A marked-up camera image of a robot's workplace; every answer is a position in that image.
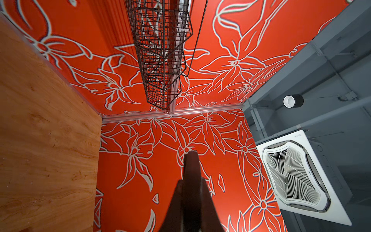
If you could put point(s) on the black white ceiling spotlight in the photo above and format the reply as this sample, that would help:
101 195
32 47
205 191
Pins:
293 101

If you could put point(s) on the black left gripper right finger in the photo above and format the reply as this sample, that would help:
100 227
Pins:
209 218

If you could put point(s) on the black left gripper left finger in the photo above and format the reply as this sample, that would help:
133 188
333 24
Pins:
173 218

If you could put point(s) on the white ceiling air conditioner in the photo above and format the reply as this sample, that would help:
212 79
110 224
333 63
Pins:
304 179

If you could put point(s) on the black smartphone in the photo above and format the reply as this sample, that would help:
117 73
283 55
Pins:
191 193

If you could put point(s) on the black wire wall basket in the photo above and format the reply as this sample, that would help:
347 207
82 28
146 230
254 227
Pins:
160 30

